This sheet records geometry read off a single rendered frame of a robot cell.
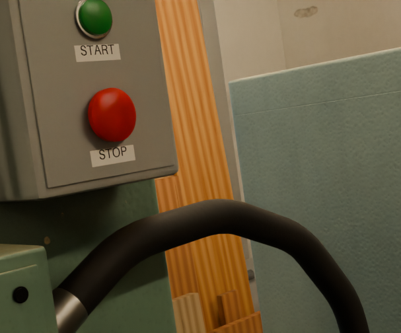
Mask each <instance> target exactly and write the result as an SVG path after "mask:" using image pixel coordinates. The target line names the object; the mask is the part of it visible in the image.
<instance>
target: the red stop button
mask: <svg viewBox="0 0 401 333"><path fill-rule="evenodd" d="M88 116H89V123H90V125H91V128H92V130H93V131H94V132H95V134H96V135H97V136H98V137H99V138H101V139H103V140H105V141H108V142H117V141H122V140H125V139H126V138H127V137H129V136H130V135H131V133H132V131H133V129H134V127H135V123H136V111H135V106H134V104H133V101H132V100H131V98H130V97H129V96H128V95H127V94H126V93H125V92H124V91H122V90H120V89H117V88H107V89H102V90H101V91H98V92H97V93H96V94H95V95H94V96H93V97H92V99H91V101H90V104H89V110H88Z"/></svg>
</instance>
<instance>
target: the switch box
mask: <svg viewBox="0 0 401 333"><path fill-rule="evenodd" d="M103 1H105V3H106V4H107V5H108V6H109V8H110V11H111V13H112V28H111V30H110V32H109V33H108V34H107V35H106V36H105V37H103V38H100V39H91V38H88V37H86V36H85V35H84V34H83V33H82V32H81V31H80V30H79V28H78V27H77V24H76V22H75V7H76V5H77V3H78V2H79V0H0V202H26V201H42V200H48V199H52V198H58V197H62V196H68V195H72V194H78V193H83V192H89V191H93V190H99V189H103V188H109V187H113V186H119V185H123V184H130V183H134V182H140V181H144V180H150V179H154V178H160V177H164V176H170V175H174V174H175V173H177V172H178V169H179V166H178V157H177V152H176V144H175V138H174V130H173V125H172V116H171V111H170V102H169V97H168V89H167V83H166V75H165V70H164V61H163V52H162V47H161V38H160V34H159V25H158V20H157V11H156V6H155V0H103ZM99 44H119V49H120V58H121V59H117V60H105V61H82V62H77V61H76V56H75V48H74V46H82V45H99ZM107 88H117V89H120V90H122V91H124V92H125V93H126V94H127V95H128V96H129V97H130V98H131V100H132V101H133V104H134V106H135V111H136V123H135V127H134V129H133V131H132V133H131V135H130V136H129V137H127V138H126V139H125V140H122V141H117V142H108V141H105V140H103V139H101V138H99V137H98V136H97V135H96V134H95V132H94V131H93V130H92V128H91V125H90V123H89V116H88V110H89V104H90V101H91V99H92V97H93V96H94V95H95V94H96V93H97V92H98V91H101V90H102V89H107ZM126 145H133V148H134V153H135V160H134V161H127V162H122V163H115V164H111V165H103V166H96V167H92V162H91V154H90V151H95V150H100V149H108V148H113V147H121V146H126Z"/></svg>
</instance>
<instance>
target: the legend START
mask: <svg viewBox="0 0 401 333"><path fill-rule="evenodd" d="M74 48H75V56H76V61H77V62H82V61H105V60H117V59H121V58H120V49H119V44H99V45H82V46H74Z"/></svg>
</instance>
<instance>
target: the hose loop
mask: <svg viewBox="0 0 401 333"><path fill-rule="evenodd" d="M218 234H232V235H236V236H240V237H243V238H246V239H250V240H252V241H256V242H259V243H262V244H266V245H268V246H272V247H274V248H278V249H280V250H282V251H284V252H286V253H288V254H289V255H290V256H292V257H293V258H294V259H295V260H296V262H297V263H298V264H299V265H300V267H302V269H303V270H304V271H305V273H306V274H307V275H308V277H309V278H310V279H311V280H312V282H313V283H314V284H315V286H316V287H317V288H318V289H319V291H320V292H321V294H323V296H324V297H325V299H326V300H327V302H328V303H329V305H330V307H331V309H332V311H333V313H334V316H335V318H336V322H337V324H338V328H339V331H340V333H370V332H369V327H368V324H367V319H366V316H365V313H364V310H363V306H362V304H361V301H360V299H359V297H358V295H357V293H356V291H355V289H354V287H353V286H352V284H351V282H350V281H349V280H348V278H347V277H346V275H345V274H344V273H343V271H342V270H341V268H340V267H339V265H337V263H336V261H335V260H334V259H333V257H332V256H331V255H330V253H329V252H328V251H327V250H326V248H325V247H324V245H323V244H322V243H321V242H320V241H319V240H318V239H317V238H316V237H315V236H314V235H313V234H312V233H311V232H310V231H309V230H308V229H307V228H305V227H304V226H302V225H301V224H300V223H298V222H296V221H294V220H292V219H290V218H287V217H284V216H282V215H278V214H276V213H273V212H270V211H268V210H265V209H262V208H260V207H256V206H255V205H251V204H249V203H245V202H240V201H236V200H229V199H212V200H204V201H201V202H197V203H192V204H190V205H185V206H183V207H179V208H176V209H172V210H169V211H165V212H162V213H158V214H156V215H152V216H148V217H145V218H143V219H140V220H137V221H134V222H133V223H130V224H129V225H126V226H125V227H122V228H121V229H118V230H117V231H116V232H114V233H112V234H111V235H110V236H109V237H107V238H105V239H104V240H103V241H102V242H101V243H100V244H99V245H98V246H97V247H96V248H94V249H93V250H92V251H91V252H90V253H89V254H88V255H87V257H86V258H85V259H84V260H83V261H82V262H81V263H80V264H79V265H78V266H77V267H76V268H75V269H74V270H73V271H72V272H71V273H70V274H69V275H68V276H67V277H66V278H65V279H64V280H63V281H62V283H61V284H60V285H59V286H58V287H57V288H55V289H54V290H53V291H52V294H53V299H54V307H55V315H56V320H57V328H58V333H75V332H76V331H77V330H78V329H79V328H80V326H81V325H82V324H83V323H84V322H85V321H86V319H87V318H88V316H89V315H90V314H91V313H92V311H93V310H94V309H95V308H96V307H97V306H98V304H99V303H100V302H101V301H102V300H103V298H105V296H107V294H108V293H109V292H110V291H111V290H112V289H113V287H114V286H115V285H116V284H117V283H118V282H119V281H120V280H121V279H122V278H123V277H124V276H125V275H126V274H127V273H128V272H129V271H130V270H131V269H132V268H133V267H134V266H136V265H137V264H138V263H140V262H141V261H143V260H145V259H146V258H148V257H150V256H152V255H155V254H158V253H160V252H164V251H166V250H170V249H172V248H175V247H177V246H181V245H183V244H187V243H189V242H193V241H196V240H199V239H202V238H205V237H208V236H211V235H218Z"/></svg>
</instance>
